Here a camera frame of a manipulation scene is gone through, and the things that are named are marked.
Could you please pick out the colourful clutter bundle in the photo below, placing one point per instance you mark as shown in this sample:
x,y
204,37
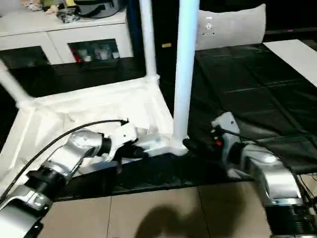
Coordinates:
x,y
64,12

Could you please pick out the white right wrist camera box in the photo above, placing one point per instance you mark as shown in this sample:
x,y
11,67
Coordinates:
x,y
224,124

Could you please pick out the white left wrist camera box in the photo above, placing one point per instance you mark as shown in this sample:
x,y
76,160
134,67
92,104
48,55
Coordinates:
x,y
124,135

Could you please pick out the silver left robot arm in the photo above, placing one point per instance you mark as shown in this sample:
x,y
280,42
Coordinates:
x,y
74,148

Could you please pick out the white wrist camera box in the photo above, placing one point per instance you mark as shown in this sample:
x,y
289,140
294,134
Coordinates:
x,y
124,135
224,124

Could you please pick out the white sideboard cabinet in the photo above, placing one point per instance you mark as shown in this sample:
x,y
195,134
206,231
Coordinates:
x,y
39,32

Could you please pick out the white flat board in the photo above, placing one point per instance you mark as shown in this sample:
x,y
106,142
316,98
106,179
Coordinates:
x,y
297,57

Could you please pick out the grey pillow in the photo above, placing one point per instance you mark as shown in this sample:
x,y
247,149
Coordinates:
x,y
237,27

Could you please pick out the white plastic table top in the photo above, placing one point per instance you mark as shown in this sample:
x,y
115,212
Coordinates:
x,y
74,109

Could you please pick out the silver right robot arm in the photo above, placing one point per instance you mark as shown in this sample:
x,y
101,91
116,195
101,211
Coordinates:
x,y
272,178

